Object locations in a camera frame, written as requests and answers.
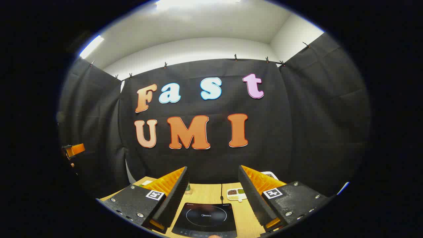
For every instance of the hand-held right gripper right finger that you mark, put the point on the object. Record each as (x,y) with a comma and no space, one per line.
(252,198)

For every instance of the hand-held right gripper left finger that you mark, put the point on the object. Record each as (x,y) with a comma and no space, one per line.
(176,198)

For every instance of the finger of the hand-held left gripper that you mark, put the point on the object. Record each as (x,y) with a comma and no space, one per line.
(76,149)

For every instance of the black induction cooktop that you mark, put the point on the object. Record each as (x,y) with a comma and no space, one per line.
(205,228)

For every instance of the clear plastic water bottle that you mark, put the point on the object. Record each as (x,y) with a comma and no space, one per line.
(188,189)

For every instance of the white divided dish with beans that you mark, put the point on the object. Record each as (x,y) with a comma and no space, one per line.
(233,192)

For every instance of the white toaster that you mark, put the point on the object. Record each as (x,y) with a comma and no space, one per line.
(269,173)

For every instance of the black backdrop cloth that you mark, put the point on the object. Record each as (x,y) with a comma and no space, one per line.
(281,132)

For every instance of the ceiling light strip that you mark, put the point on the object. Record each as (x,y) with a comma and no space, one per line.
(91,47)
(198,3)

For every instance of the row of black clips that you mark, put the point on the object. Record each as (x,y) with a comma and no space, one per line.
(235,57)

